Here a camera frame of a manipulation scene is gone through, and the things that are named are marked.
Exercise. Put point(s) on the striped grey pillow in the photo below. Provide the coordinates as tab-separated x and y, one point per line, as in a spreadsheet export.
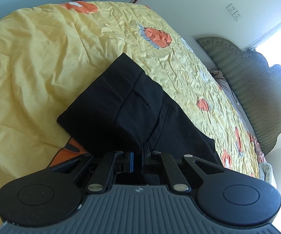
222	81

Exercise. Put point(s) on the green padded headboard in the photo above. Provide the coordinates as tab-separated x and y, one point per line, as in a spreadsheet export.
256	84

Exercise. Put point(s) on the pink crumpled cloth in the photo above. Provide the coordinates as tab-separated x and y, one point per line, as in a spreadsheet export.
260	155

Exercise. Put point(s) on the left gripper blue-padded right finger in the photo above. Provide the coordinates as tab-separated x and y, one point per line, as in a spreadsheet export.
223	195

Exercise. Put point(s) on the yellow carrot-print bed quilt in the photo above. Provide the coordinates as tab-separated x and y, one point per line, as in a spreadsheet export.
51	53

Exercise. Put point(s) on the black pants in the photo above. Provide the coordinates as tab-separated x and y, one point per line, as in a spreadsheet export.
125	110

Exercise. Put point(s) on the white wall socket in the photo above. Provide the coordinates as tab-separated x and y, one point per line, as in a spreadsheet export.
237	16
232	9

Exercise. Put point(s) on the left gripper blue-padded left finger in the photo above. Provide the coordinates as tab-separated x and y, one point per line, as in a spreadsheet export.
53	194

